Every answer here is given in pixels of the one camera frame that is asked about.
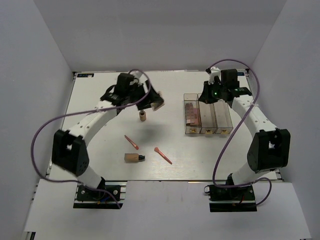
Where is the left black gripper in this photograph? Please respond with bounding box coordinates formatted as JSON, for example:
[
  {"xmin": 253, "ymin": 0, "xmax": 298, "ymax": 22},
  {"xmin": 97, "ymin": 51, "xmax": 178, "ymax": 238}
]
[{"xmin": 126, "ymin": 80, "xmax": 164, "ymax": 111}]

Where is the round foundation bottle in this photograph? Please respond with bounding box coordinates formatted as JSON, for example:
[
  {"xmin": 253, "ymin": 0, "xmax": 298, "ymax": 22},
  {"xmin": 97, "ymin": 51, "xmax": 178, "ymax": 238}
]
[{"xmin": 139, "ymin": 110, "xmax": 147, "ymax": 122}]

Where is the round pink makeup brush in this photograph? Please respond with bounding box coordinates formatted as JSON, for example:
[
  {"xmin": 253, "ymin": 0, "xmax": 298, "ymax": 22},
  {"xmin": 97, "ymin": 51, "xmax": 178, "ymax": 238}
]
[{"xmin": 154, "ymin": 147, "xmax": 173, "ymax": 165}]

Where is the square foundation bottle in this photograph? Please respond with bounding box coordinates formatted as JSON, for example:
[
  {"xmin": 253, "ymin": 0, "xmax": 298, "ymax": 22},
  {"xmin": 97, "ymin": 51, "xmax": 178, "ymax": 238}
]
[{"xmin": 124, "ymin": 153, "xmax": 146, "ymax": 163}]

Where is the colourful square eyeshadow palette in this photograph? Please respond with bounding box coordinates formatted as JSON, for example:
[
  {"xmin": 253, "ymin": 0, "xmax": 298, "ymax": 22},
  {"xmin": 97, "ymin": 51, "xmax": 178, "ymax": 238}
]
[{"xmin": 150, "ymin": 102, "xmax": 165, "ymax": 112}]

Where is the mauve eyeshadow palette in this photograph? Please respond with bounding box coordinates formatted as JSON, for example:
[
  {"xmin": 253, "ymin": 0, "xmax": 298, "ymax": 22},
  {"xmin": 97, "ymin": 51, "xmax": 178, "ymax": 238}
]
[{"xmin": 184, "ymin": 100, "xmax": 200, "ymax": 126}]

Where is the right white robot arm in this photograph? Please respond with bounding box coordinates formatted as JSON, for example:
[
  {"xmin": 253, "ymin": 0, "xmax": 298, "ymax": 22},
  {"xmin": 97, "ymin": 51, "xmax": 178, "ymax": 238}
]
[{"xmin": 199, "ymin": 67, "xmax": 291, "ymax": 200}]

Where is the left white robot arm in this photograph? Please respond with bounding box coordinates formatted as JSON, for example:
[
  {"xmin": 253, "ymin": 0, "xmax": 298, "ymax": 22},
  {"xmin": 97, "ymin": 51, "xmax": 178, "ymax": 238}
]
[{"xmin": 51, "ymin": 70, "xmax": 165, "ymax": 200}]

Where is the right clear organizer bin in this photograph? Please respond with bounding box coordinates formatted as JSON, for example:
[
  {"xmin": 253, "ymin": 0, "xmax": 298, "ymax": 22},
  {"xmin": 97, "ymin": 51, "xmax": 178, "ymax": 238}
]
[{"xmin": 213, "ymin": 100, "xmax": 233, "ymax": 135}]

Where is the clear organizer bin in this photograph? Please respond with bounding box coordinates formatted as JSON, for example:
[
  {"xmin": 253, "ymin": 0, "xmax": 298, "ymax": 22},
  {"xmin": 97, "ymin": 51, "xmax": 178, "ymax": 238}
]
[
  {"xmin": 198, "ymin": 100, "xmax": 218, "ymax": 134},
  {"xmin": 183, "ymin": 93, "xmax": 202, "ymax": 135},
  {"xmin": 213, "ymin": 100, "xmax": 233, "ymax": 135}
]

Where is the middle clear organizer bin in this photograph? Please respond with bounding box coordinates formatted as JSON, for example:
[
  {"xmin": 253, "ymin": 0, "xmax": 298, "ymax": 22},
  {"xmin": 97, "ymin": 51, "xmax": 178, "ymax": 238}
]
[{"xmin": 198, "ymin": 100, "xmax": 218, "ymax": 134}]

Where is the left clear organizer bin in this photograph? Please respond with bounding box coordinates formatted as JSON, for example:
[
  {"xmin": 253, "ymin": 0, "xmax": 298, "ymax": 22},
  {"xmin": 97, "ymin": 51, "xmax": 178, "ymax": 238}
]
[{"xmin": 183, "ymin": 93, "xmax": 202, "ymax": 135}]

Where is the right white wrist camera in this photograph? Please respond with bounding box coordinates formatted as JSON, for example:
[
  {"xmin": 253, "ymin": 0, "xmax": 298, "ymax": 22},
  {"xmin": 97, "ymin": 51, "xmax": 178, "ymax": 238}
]
[{"xmin": 205, "ymin": 66, "xmax": 221, "ymax": 85}]

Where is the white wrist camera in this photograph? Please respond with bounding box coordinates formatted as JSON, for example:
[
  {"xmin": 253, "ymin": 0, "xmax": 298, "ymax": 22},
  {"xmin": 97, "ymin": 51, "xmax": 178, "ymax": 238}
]
[
  {"xmin": 128, "ymin": 70, "xmax": 149, "ymax": 86},
  {"xmin": 205, "ymin": 66, "xmax": 221, "ymax": 85}
]

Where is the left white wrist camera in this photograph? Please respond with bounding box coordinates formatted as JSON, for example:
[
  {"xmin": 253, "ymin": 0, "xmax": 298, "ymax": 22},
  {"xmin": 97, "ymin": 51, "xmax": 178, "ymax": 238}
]
[{"xmin": 128, "ymin": 70, "xmax": 149, "ymax": 86}]

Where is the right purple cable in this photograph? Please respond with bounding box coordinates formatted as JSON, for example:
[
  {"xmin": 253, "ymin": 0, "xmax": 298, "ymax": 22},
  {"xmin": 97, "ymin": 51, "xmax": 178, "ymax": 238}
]
[{"xmin": 205, "ymin": 59, "xmax": 273, "ymax": 207}]

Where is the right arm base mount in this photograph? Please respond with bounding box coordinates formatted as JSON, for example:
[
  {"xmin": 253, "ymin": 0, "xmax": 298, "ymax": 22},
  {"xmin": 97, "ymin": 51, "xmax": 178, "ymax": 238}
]
[{"xmin": 203, "ymin": 184, "xmax": 257, "ymax": 213}]

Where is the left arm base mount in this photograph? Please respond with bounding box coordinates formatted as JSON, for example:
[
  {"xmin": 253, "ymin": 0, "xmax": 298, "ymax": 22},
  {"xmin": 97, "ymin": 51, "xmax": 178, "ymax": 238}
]
[{"xmin": 73, "ymin": 181, "xmax": 127, "ymax": 210}]

